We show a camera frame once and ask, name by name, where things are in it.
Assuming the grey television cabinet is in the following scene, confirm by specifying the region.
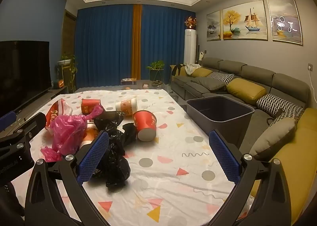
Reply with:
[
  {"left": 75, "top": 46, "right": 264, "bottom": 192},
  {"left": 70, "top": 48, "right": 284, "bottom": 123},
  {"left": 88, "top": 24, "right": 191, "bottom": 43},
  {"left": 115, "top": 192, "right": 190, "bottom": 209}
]
[{"left": 0, "top": 85, "right": 68, "bottom": 137}]

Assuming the black handbag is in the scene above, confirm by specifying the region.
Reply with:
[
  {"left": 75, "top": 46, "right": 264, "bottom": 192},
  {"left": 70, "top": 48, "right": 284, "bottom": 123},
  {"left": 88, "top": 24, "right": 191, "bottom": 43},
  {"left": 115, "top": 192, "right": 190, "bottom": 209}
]
[{"left": 266, "top": 114, "right": 280, "bottom": 126}]

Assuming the potted plant on metal stand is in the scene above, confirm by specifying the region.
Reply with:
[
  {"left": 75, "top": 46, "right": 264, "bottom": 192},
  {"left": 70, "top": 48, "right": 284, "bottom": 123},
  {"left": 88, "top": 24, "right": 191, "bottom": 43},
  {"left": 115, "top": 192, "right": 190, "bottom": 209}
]
[{"left": 146, "top": 61, "right": 165, "bottom": 85}]

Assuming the patterned white table cloth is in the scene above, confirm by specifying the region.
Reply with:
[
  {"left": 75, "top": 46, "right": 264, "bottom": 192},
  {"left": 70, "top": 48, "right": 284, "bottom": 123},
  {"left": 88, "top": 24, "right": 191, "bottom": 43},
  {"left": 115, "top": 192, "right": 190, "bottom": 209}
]
[{"left": 10, "top": 89, "right": 250, "bottom": 226}]

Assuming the small framed painting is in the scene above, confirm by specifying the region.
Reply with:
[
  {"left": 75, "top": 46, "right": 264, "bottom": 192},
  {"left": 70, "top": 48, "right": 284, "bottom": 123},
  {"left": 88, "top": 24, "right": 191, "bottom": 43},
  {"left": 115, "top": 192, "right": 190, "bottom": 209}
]
[{"left": 206, "top": 10, "right": 221, "bottom": 41}]

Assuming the wooden door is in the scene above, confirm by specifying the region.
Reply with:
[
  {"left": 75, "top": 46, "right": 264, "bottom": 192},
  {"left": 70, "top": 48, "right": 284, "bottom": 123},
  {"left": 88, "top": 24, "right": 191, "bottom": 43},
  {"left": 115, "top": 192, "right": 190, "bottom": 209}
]
[{"left": 62, "top": 9, "right": 76, "bottom": 73}]

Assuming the large yellow sofa cushion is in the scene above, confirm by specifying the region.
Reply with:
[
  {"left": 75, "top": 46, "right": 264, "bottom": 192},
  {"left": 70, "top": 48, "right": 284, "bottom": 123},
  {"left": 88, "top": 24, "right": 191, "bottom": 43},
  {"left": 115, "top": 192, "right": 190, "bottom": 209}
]
[{"left": 250, "top": 108, "right": 317, "bottom": 226}]

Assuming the orange curtain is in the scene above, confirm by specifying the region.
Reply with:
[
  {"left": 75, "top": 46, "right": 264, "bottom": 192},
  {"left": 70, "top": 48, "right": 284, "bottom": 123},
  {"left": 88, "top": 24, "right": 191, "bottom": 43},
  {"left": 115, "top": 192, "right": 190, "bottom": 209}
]
[{"left": 131, "top": 4, "right": 143, "bottom": 80}]

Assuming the small houndstooth pillow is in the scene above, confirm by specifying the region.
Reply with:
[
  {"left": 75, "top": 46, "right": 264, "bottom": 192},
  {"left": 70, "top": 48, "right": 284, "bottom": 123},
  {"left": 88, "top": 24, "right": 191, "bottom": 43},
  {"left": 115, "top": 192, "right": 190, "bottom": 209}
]
[{"left": 207, "top": 72, "right": 235, "bottom": 85}]

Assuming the grey sectional sofa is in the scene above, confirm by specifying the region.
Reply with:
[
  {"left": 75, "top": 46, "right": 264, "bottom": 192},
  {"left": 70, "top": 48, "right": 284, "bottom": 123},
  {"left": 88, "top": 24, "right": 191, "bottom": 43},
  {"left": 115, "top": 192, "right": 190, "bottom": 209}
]
[{"left": 170, "top": 57, "right": 317, "bottom": 226}]

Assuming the long houndstooth pillow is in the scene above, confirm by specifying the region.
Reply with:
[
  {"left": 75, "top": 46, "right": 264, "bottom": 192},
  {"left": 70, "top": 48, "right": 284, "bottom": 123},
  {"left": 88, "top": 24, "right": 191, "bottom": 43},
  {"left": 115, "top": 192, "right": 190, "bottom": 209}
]
[{"left": 256, "top": 93, "right": 304, "bottom": 117}]

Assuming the framed painting with glare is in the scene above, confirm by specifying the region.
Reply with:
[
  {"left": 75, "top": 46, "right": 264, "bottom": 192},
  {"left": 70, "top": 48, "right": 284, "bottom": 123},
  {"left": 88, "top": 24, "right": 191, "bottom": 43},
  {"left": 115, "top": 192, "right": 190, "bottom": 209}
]
[{"left": 266, "top": 0, "right": 304, "bottom": 46}]

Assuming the small yellow cushion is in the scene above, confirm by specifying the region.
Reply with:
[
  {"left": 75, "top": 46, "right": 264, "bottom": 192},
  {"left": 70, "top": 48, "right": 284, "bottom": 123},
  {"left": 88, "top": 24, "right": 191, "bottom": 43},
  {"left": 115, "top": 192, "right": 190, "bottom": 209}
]
[{"left": 191, "top": 68, "right": 213, "bottom": 78}]

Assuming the red white plastic wrapper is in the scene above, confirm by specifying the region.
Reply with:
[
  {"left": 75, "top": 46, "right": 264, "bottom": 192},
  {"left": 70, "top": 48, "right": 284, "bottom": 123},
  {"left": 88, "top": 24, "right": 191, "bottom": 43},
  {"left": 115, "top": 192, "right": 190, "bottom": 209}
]
[{"left": 46, "top": 98, "right": 73, "bottom": 130}]

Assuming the white standing air conditioner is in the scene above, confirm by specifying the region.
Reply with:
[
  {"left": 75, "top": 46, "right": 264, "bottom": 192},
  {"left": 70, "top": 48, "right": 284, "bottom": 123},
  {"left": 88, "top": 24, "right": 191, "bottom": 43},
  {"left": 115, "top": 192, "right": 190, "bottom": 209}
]
[{"left": 184, "top": 29, "right": 197, "bottom": 65}]

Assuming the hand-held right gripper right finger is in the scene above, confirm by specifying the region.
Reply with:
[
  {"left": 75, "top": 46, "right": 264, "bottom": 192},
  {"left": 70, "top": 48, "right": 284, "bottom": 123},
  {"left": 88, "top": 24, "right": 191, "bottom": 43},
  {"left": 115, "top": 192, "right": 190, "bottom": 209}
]
[{"left": 209, "top": 129, "right": 291, "bottom": 226}]

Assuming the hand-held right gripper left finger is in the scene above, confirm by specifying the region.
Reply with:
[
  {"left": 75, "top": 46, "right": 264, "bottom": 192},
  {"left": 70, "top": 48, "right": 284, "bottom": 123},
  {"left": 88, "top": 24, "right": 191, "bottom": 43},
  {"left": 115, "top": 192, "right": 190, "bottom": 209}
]
[{"left": 25, "top": 131, "right": 111, "bottom": 226}]

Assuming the orange flower bouquet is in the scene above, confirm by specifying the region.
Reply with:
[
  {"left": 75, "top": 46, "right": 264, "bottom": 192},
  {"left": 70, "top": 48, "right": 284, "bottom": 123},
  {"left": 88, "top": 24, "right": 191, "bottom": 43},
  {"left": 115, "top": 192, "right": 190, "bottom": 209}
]
[{"left": 184, "top": 16, "right": 197, "bottom": 29}]

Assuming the flat grey cushion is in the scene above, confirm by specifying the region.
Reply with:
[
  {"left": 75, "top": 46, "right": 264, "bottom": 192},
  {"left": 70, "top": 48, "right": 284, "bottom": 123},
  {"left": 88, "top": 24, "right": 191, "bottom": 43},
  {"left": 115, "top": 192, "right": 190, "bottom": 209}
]
[{"left": 194, "top": 77, "right": 226, "bottom": 91}]

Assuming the pink plastic bag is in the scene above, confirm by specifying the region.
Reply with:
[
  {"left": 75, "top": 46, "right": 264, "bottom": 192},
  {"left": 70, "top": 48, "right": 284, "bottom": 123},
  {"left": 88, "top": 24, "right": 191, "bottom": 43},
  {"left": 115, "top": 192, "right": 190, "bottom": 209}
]
[{"left": 41, "top": 104, "right": 104, "bottom": 162}]

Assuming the blue curtain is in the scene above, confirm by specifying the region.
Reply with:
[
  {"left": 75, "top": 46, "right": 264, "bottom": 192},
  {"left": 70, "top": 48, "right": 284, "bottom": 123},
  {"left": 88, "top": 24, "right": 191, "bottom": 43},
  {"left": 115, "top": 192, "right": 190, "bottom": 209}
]
[
  {"left": 140, "top": 4, "right": 197, "bottom": 86},
  {"left": 74, "top": 6, "right": 135, "bottom": 90}
]

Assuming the white cable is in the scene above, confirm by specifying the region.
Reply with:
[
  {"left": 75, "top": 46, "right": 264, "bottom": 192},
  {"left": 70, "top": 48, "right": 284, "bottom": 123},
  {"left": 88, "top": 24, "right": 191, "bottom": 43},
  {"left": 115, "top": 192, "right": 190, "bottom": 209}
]
[{"left": 309, "top": 71, "right": 317, "bottom": 99}]

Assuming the trailing plant on tall stand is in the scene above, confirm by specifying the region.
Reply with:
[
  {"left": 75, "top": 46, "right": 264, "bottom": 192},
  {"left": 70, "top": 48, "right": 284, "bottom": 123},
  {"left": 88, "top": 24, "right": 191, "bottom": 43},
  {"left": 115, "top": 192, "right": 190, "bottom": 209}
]
[{"left": 57, "top": 54, "right": 77, "bottom": 93}]

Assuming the large sailboat painting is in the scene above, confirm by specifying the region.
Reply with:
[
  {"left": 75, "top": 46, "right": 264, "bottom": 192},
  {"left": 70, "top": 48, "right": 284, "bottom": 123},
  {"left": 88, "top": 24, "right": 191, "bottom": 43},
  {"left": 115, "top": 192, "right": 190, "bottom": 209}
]
[{"left": 222, "top": 0, "right": 268, "bottom": 41}]

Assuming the black plastic bag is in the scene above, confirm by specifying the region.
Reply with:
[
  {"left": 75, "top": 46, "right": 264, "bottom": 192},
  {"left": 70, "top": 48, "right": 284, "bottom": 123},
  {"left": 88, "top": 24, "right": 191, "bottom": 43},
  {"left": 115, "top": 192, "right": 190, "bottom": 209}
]
[{"left": 94, "top": 111, "right": 138, "bottom": 188}]

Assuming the long yellow cushion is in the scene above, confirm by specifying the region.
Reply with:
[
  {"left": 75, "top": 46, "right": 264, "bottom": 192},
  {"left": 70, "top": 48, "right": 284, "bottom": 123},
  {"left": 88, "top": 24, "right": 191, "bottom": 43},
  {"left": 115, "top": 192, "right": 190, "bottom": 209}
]
[{"left": 226, "top": 78, "right": 267, "bottom": 106}]

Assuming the dark coffee table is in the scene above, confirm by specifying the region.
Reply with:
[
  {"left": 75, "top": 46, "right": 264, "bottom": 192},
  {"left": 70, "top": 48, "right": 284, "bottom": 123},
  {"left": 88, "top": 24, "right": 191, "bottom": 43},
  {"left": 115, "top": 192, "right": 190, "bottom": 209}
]
[{"left": 119, "top": 79, "right": 179, "bottom": 93}]

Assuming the large grey cushion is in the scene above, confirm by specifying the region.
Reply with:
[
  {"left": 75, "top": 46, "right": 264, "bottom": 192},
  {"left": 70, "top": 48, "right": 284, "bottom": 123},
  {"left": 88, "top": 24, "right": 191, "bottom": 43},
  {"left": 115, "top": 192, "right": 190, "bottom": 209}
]
[{"left": 249, "top": 117, "right": 298, "bottom": 162}]

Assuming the black garment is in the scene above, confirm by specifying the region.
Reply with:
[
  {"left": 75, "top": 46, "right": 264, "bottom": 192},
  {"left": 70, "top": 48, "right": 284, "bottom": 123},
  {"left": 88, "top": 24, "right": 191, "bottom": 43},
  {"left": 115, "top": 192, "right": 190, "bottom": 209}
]
[{"left": 172, "top": 64, "right": 186, "bottom": 76}]

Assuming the red paper cup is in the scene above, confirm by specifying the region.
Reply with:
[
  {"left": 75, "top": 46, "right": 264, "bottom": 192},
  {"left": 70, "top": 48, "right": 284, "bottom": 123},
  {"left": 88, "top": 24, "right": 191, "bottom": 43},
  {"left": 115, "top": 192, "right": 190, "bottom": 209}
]
[
  {"left": 132, "top": 110, "right": 158, "bottom": 141},
  {"left": 81, "top": 98, "right": 102, "bottom": 115}
]

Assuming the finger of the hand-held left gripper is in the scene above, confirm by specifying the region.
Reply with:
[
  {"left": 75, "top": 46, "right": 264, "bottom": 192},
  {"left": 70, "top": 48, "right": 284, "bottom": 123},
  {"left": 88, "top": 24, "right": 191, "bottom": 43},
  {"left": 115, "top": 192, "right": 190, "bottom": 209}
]
[
  {"left": 0, "top": 112, "right": 17, "bottom": 131},
  {"left": 0, "top": 112, "right": 47, "bottom": 147}
]

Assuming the grey plastic bin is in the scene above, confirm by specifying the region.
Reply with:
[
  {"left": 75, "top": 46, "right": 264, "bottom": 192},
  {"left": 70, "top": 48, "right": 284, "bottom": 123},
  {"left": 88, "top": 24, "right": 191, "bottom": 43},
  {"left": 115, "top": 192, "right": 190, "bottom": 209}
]
[{"left": 186, "top": 95, "right": 255, "bottom": 148}]

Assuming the flat printed box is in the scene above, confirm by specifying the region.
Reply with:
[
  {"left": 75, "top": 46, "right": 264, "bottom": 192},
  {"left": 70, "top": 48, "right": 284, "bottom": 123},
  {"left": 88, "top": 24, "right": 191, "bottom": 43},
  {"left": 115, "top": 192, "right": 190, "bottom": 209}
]
[{"left": 120, "top": 77, "right": 138, "bottom": 85}]

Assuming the black television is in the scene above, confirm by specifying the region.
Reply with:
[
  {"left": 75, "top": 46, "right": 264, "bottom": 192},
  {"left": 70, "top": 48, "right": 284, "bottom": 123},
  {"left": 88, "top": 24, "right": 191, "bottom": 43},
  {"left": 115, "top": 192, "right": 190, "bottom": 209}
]
[{"left": 0, "top": 41, "right": 50, "bottom": 117}]

